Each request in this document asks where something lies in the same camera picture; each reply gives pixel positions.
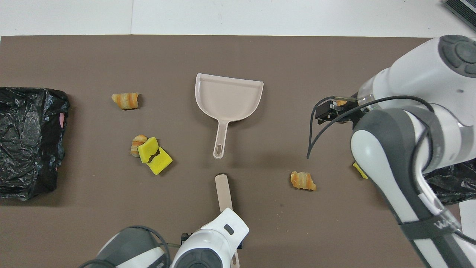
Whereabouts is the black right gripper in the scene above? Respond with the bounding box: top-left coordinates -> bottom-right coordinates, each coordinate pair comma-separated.
315,102 -> 363,124

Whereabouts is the beige brush with black bristles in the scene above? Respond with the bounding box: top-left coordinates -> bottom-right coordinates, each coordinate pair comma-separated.
215,174 -> 240,268

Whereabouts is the yellow sponge with green side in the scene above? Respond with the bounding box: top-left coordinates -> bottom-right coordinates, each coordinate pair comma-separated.
137,137 -> 160,163

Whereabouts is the beige plastic dustpan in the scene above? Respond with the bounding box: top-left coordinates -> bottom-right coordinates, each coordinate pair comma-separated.
195,73 -> 264,160

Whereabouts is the golden croissant piece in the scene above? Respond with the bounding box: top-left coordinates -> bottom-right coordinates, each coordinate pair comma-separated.
290,171 -> 317,191
130,135 -> 148,158
112,92 -> 140,110

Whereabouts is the rounded black bag-lined trash bin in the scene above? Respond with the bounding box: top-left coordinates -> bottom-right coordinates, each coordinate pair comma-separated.
424,158 -> 476,206

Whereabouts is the boxy black bag-lined trash bin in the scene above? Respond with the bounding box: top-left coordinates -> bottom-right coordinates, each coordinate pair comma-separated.
0,87 -> 70,201

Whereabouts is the small yellow sponge piece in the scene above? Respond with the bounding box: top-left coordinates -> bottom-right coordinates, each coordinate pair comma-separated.
353,162 -> 369,179

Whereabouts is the brown table mat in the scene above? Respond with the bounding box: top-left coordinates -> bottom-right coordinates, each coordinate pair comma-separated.
0,35 -> 463,268

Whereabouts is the dark ribbed panel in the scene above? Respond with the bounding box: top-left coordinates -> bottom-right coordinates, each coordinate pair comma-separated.
443,0 -> 476,22

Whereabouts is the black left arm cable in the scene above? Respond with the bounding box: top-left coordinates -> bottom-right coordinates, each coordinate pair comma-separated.
79,224 -> 171,268

